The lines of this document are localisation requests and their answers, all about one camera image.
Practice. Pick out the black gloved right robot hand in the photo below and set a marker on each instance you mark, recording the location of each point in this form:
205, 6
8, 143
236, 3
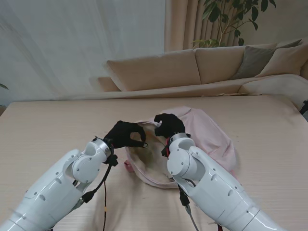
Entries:
173, 125

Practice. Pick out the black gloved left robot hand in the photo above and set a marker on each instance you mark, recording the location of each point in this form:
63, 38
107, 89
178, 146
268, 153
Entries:
121, 134

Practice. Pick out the pale pink backpack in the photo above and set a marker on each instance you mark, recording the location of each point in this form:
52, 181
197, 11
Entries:
209, 134

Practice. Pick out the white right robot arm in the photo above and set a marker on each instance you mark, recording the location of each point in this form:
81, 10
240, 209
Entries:
211, 190

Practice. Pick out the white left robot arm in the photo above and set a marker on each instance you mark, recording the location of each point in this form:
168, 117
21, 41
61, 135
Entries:
48, 185

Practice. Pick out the beige sofa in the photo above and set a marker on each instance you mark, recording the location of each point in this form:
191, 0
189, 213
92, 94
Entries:
156, 69

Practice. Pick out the white sheer curtain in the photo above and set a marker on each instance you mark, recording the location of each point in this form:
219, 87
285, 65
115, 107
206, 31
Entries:
72, 48

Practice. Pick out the beige pleated curtain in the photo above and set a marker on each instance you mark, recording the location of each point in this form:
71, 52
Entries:
183, 24

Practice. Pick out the grey cushion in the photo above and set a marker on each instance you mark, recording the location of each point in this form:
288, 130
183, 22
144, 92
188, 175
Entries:
255, 62

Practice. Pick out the tall green leafy plant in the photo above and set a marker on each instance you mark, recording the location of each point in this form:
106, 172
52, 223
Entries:
228, 14

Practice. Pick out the small green plant leaf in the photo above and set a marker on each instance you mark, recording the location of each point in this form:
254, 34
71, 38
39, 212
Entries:
3, 86

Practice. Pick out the beige cushion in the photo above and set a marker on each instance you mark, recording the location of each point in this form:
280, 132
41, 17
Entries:
284, 60

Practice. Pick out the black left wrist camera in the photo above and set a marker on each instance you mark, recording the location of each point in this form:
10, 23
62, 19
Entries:
113, 160

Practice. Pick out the black metal frame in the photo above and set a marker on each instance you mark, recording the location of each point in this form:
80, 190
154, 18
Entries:
304, 107

